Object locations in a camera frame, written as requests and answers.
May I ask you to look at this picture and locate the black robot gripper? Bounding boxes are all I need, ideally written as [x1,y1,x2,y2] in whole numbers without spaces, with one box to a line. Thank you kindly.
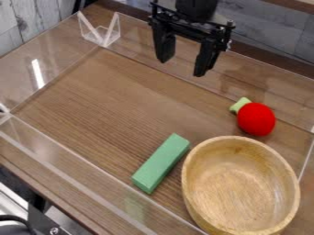
[148,0,235,77]

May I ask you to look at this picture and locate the red plush fruit green stem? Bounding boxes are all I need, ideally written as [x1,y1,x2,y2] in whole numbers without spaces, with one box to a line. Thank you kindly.
[230,97,276,136]

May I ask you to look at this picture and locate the green rectangular block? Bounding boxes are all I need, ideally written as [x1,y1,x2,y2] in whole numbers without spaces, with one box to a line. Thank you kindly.
[131,133,190,194]

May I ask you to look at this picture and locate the round wooden bowl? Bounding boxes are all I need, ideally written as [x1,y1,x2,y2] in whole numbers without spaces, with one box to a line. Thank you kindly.
[182,136,301,235]

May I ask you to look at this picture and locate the clear acrylic corner bracket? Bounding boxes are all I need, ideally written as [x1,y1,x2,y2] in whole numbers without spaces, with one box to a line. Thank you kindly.
[77,11,120,48]

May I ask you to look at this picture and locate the clear acrylic tray enclosure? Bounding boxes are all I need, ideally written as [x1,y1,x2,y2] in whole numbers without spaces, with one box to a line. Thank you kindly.
[0,17,314,235]

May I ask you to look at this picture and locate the black metal frame mount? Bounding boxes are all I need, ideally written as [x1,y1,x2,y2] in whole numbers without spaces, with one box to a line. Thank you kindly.
[27,195,80,235]

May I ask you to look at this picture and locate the black cable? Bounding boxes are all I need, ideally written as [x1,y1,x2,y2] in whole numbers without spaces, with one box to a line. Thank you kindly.
[0,214,37,235]

